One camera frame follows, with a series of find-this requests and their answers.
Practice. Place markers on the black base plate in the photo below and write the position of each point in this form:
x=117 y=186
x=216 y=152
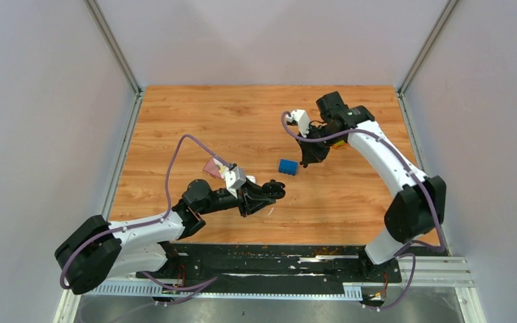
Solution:
x=274 y=269

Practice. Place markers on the black earbud charging case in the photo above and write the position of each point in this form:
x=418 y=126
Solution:
x=274 y=189

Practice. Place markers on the blue toy brick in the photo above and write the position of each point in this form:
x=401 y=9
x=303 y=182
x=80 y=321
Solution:
x=288 y=167

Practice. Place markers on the orange ring toy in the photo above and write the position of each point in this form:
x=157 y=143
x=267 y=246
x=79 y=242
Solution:
x=339 y=144

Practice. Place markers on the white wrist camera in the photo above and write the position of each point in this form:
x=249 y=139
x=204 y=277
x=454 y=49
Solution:
x=300 y=119
x=234 y=179

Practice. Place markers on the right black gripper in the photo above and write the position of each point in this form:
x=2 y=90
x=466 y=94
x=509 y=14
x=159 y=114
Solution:
x=309 y=154

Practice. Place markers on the pink small carton box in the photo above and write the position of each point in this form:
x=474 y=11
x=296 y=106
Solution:
x=215 y=168

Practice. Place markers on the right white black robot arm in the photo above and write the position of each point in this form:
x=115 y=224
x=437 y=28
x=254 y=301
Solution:
x=418 y=200

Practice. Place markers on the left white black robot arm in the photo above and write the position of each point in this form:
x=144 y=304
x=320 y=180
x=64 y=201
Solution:
x=99 y=249

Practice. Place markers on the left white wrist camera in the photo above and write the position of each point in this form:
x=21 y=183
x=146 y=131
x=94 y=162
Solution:
x=234 y=179

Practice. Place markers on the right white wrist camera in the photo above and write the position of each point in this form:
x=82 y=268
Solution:
x=300 y=119

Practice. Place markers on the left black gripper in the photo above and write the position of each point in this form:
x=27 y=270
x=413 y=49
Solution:
x=250 y=204

